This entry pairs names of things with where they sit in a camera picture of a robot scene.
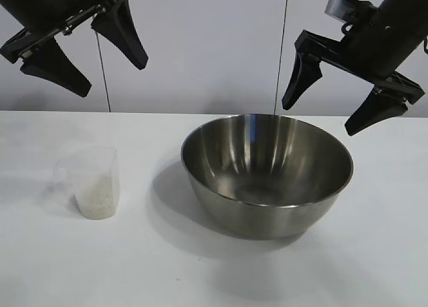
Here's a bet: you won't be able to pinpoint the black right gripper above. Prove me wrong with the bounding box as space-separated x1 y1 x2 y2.
282 0 428 136

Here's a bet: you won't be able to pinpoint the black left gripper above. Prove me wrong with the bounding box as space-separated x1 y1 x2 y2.
0 0 149 98

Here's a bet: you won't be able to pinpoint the clear plastic measuring cup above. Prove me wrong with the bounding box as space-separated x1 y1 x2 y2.
53 146 120 221

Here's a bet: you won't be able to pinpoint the stainless steel mixing bowl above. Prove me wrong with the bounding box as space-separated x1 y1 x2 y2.
181 112 354 240

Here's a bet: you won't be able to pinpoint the white rice grains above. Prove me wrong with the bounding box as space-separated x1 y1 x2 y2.
76 175 118 221

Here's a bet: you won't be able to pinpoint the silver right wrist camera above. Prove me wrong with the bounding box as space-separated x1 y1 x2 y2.
324 0 350 23

